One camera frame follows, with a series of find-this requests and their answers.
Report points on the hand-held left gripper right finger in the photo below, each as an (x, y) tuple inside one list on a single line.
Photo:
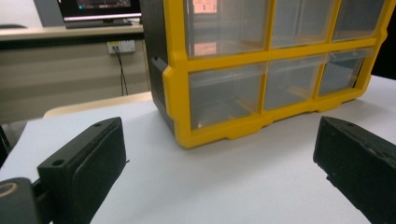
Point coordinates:
[(361, 161)]

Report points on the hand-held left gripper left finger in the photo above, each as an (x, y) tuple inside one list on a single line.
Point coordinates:
[(93, 168)]

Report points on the beige board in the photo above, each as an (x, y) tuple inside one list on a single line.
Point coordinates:
[(99, 103)]

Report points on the clear plastic drawer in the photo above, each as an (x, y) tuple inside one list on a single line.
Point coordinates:
[(341, 73), (358, 18), (230, 28), (224, 96), (300, 21), (291, 82)]

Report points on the dark object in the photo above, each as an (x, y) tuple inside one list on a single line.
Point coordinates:
[(3, 146)]

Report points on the yellow black drawer cabinet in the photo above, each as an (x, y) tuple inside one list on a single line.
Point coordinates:
[(177, 93)]

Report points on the white power strip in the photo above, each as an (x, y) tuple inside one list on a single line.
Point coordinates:
[(124, 46)]

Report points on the beige wooden desk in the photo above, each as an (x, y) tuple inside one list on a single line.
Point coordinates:
[(46, 32)]

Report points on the black keyboard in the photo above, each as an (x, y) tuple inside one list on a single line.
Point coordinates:
[(96, 24)]

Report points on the black computer monitor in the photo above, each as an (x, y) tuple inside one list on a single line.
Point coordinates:
[(99, 7)]

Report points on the grey panel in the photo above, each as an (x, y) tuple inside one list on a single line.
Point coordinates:
[(46, 12)]

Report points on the orange card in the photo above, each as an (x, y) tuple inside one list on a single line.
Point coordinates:
[(204, 5)]

